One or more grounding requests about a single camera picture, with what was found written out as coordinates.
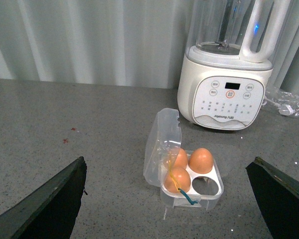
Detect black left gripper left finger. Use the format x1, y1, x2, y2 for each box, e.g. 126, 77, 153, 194
0, 156, 87, 239

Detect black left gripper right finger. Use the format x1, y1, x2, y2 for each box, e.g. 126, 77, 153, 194
246, 157, 299, 239

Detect brown egg back right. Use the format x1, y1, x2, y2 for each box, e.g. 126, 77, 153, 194
188, 148, 214, 174

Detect brown egg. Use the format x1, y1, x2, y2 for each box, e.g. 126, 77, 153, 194
164, 167, 191, 193
188, 148, 214, 174
171, 148, 188, 169

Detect clear plastic egg box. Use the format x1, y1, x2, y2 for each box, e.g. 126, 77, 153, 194
143, 108, 224, 210

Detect brown egg front left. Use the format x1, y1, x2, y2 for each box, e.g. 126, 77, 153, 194
164, 167, 191, 193

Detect brown egg back left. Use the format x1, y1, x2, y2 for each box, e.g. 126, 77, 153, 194
171, 148, 188, 169

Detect yellow blue rubber band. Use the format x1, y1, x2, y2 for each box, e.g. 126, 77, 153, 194
168, 160, 198, 205

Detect clear plastic bag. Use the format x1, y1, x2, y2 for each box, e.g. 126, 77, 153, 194
261, 86, 299, 119

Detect white Joyoung blender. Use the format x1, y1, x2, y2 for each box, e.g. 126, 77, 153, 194
177, 0, 290, 130

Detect white power cable with plug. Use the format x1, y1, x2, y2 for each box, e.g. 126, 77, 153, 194
262, 97, 295, 117

